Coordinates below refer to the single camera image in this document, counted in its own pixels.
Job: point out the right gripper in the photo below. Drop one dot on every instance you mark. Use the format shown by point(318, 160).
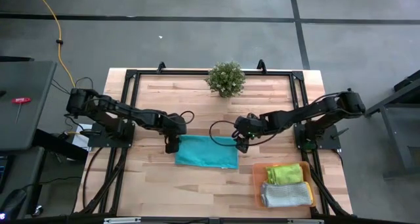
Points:
point(257, 125)

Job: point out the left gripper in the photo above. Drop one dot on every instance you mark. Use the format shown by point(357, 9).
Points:
point(168, 125)

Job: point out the turquoise microfiber towel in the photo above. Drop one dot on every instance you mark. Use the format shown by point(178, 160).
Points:
point(206, 151)

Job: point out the orange plastic bin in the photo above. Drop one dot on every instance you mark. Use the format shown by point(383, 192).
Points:
point(257, 184)

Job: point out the green microfiber towel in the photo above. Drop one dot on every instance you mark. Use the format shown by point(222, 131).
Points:
point(283, 174)

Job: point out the grey microfiber towel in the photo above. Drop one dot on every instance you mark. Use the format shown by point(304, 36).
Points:
point(285, 194)

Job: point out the yellow microfiber towel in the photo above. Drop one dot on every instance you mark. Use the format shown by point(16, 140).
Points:
point(309, 192)

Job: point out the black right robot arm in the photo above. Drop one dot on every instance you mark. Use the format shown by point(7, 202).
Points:
point(295, 115)

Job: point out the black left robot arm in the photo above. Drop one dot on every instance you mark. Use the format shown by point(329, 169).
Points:
point(111, 109)

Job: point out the potted plant in black pot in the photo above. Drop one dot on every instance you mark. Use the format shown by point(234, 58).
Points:
point(226, 79)

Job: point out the silver aluminium bar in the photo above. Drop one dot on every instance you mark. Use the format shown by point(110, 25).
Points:
point(305, 221)
point(121, 220)

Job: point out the white paper sheet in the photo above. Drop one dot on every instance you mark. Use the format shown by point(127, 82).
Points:
point(78, 138)

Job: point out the grey metal table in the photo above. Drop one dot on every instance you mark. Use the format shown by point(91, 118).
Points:
point(393, 119)

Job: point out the dark grey desk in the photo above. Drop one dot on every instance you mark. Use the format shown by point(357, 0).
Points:
point(26, 86)

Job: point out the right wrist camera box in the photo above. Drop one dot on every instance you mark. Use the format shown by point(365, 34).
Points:
point(241, 127)

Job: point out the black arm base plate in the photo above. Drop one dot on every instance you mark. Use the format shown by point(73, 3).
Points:
point(98, 142)
point(328, 142)

